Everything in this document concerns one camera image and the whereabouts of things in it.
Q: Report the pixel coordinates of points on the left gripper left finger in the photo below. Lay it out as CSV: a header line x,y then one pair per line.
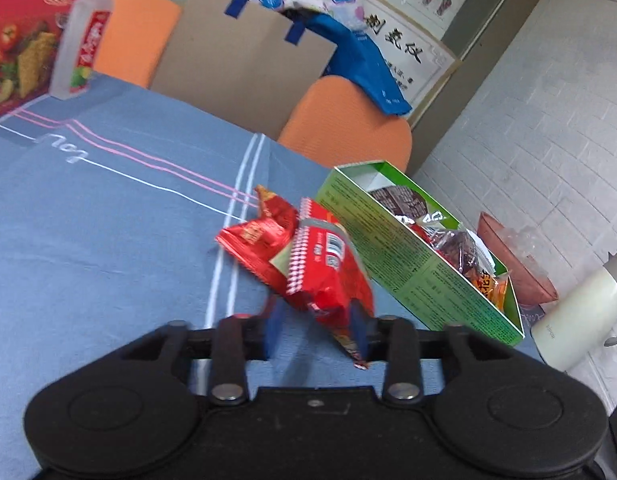
x,y
238,339

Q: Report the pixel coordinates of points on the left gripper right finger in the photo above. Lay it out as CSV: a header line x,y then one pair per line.
x,y
394,341

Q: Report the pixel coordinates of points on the red notebook-pattern snack packet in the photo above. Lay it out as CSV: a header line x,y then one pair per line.
x,y
330,281

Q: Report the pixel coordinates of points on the red crinkled snack bag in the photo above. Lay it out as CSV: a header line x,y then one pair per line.
x,y
263,245

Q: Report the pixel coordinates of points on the yellow transparent snack bag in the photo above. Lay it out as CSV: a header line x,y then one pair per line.
x,y
493,287

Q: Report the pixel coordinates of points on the red dates snack bag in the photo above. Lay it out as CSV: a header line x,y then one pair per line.
x,y
462,251

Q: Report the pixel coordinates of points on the green cardboard box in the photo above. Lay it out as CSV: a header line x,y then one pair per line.
x,y
403,263

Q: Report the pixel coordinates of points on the pink plastic bowl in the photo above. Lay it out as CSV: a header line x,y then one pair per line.
x,y
515,250

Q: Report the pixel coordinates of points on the blue tablecloth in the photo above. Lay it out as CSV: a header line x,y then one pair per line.
x,y
109,207

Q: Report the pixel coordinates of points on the white thermos jug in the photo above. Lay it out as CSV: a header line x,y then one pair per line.
x,y
581,321

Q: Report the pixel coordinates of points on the right orange chair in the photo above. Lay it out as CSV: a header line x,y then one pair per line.
x,y
336,124

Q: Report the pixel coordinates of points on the orange chair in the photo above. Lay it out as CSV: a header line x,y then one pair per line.
x,y
336,124
135,38

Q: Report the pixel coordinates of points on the framed calligraphy poster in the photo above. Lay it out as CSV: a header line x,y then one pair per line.
x,y
419,63

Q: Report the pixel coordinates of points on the brown paper bag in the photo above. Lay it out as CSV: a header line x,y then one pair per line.
x,y
241,62

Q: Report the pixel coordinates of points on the blue fabric bag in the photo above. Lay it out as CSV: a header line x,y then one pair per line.
x,y
355,58

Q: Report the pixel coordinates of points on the left orange chair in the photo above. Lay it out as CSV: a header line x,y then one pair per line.
x,y
135,38

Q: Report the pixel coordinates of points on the clear drink bottle red label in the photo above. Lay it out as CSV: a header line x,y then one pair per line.
x,y
79,47

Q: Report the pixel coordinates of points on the red cracker box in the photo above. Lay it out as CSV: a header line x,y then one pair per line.
x,y
30,34

